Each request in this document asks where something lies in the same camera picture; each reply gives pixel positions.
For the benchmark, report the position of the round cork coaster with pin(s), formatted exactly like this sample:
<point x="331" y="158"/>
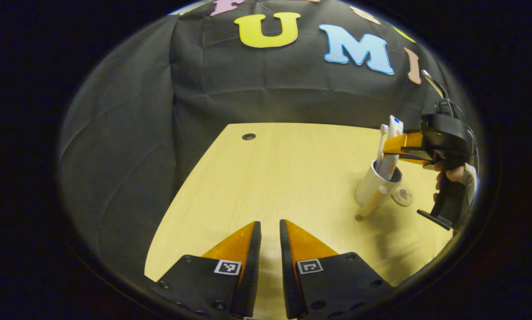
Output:
<point x="402" y="196"/>

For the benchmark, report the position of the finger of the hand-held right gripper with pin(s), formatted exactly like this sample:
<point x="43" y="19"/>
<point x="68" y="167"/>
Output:
<point x="417" y="158"/>
<point x="406" y="141"/>

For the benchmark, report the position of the white toothpaste tube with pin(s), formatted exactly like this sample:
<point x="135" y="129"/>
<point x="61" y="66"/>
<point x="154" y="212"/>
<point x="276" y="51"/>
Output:
<point x="395" y="126"/>

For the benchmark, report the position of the black backdrop cloth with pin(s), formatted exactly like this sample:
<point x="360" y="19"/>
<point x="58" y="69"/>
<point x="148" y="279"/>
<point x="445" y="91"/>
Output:
<point x="159" y="89"/>

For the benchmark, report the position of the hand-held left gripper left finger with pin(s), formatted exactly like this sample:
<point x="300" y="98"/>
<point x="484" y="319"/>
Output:
<point x="248" y="284"/>

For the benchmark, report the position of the white toothbrush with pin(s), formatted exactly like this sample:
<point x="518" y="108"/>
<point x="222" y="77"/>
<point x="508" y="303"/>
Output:
<point x="383" y="130"/>

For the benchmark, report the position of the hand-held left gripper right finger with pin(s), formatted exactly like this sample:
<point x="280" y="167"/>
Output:
<point x="290" y="284"/>

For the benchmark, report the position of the wooden desktop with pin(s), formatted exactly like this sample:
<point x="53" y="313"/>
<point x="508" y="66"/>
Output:
<point x="292" y="178"/>

